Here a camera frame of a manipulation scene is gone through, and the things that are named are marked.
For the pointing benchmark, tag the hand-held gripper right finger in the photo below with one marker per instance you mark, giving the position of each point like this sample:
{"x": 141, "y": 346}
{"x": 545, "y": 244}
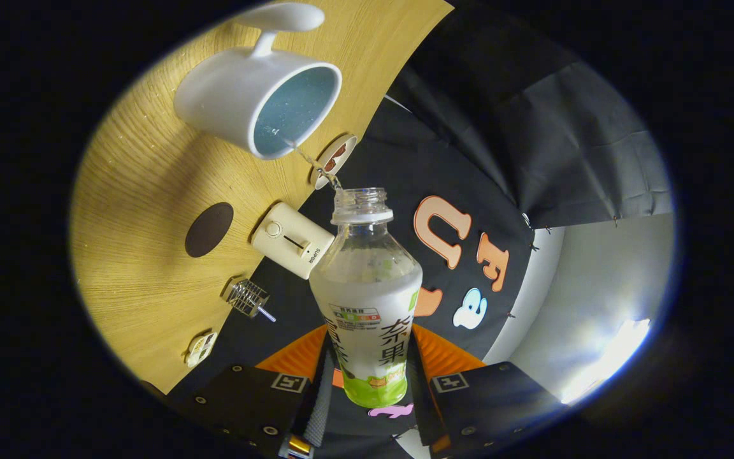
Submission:
{"x": 494, "y": 401}

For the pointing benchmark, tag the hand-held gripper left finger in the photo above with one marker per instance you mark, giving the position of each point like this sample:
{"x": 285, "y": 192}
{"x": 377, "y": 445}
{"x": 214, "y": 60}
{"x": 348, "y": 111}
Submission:
{"x": 239, "y": 398}

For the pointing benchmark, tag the clear juice bottle white label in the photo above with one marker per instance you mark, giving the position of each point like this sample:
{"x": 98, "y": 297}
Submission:
{"x": 367, "y": 306}

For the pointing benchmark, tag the dark brown round coaster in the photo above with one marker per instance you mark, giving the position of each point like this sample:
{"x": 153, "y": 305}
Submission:
{"x": 209, "y": 229}

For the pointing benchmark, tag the white cup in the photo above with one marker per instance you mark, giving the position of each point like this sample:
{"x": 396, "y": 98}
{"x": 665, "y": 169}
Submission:
{"x": 227, "y": 95}

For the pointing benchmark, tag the divided white dish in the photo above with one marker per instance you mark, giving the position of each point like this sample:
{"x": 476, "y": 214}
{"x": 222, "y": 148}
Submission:
{"x": 201, "y": 349}

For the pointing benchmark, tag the small glass holder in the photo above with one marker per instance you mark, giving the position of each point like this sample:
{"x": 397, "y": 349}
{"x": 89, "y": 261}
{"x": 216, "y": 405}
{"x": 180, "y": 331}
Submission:
{"x": 247, "y": 298}

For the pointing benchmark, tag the white toaster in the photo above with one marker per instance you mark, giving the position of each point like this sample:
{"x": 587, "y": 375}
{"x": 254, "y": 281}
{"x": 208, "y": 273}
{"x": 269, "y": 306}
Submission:
{"x": 290, "y": 239}

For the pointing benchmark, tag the wooden table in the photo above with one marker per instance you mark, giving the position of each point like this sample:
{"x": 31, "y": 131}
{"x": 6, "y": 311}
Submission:
{"x": 137, "y": 191}

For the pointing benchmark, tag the red meat piece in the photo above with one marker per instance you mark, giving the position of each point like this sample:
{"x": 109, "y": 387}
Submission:
{"x": 340, "y": 150}
{"x": 330, "y": 165}

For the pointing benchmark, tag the round white plate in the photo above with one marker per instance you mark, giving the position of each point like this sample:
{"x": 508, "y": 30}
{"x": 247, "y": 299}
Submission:
{"x": 345, "y": 143}

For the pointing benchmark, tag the black backdrop cloth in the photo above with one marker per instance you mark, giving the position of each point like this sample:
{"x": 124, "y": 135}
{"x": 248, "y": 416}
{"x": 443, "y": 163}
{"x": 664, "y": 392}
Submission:
{"x": 564, "y": 127}

